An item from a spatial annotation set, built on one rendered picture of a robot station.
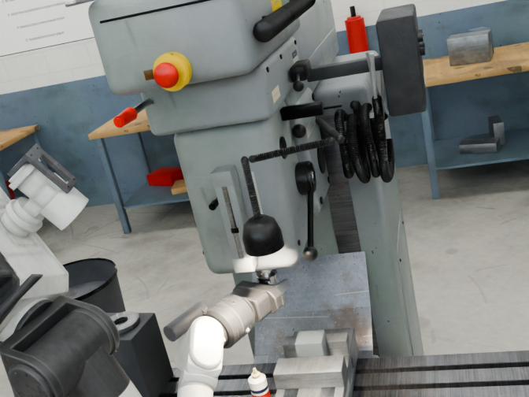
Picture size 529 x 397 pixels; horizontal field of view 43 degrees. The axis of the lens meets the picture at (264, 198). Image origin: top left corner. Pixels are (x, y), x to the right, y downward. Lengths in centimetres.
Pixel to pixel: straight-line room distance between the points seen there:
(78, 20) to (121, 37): 506
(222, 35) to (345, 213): 81
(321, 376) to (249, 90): 63
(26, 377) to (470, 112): 492
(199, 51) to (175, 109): 18
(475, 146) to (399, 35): 370
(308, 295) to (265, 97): 79
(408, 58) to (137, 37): 61
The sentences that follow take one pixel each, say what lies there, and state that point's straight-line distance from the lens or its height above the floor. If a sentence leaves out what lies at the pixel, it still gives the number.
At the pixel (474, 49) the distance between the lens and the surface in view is 499.
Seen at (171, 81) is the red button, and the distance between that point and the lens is 106.
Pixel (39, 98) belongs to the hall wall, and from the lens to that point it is 654.
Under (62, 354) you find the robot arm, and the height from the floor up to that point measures 143.
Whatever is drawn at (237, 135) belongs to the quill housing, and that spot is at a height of 160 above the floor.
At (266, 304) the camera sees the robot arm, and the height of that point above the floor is 124.
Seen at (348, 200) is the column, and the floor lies 127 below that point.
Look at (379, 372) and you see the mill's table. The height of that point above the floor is 95.
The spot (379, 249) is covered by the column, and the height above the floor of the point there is 112.
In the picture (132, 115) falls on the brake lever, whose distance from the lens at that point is 115.
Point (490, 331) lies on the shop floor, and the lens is 347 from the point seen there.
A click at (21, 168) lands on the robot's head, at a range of 110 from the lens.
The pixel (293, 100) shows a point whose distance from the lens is 142.
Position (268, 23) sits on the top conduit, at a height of 180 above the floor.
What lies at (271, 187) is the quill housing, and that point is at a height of 149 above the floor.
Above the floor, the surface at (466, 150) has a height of 26.
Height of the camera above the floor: 190
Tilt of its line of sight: 20 degrees down
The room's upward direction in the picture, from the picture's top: 13 degrees counter-clockwise
